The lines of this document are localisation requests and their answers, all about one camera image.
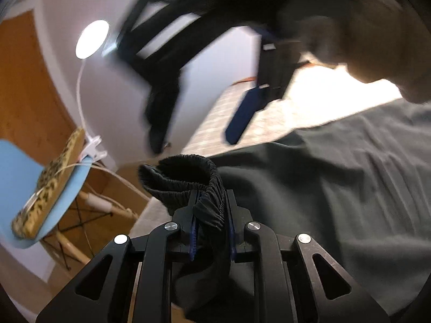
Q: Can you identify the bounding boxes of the person's right hand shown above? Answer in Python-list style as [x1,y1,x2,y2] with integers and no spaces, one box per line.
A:
[276,0,431,106]

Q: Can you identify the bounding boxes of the white clip-on desk lamp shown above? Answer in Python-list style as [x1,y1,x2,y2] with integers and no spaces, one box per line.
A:
[75,19,111,162]

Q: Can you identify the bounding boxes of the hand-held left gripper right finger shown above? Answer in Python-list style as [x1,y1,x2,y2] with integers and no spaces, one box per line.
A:
[226,190,391,323]

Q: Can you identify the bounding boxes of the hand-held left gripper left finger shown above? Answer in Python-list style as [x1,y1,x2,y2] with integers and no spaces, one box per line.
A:
[35,190,203,323]

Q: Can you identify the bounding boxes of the wooden door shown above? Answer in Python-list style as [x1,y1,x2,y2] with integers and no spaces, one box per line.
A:
[0,10,79,142]

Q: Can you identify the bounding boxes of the light blue chair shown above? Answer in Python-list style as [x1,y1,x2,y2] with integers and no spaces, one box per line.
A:
[0,139,92,270]

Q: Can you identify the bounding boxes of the leopard print cushion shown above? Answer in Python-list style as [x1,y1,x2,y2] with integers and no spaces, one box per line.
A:
[11,127,86,240]

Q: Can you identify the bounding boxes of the dark green pants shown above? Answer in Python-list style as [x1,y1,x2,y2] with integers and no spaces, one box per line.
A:
[138,99,431,323]

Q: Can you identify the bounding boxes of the white lamp cable with switch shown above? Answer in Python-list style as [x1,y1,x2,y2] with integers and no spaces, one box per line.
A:
[23,160,150,216]

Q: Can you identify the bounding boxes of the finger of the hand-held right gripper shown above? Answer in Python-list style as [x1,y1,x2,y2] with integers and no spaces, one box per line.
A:
[116,0,216,157]
[224,37,304,146]

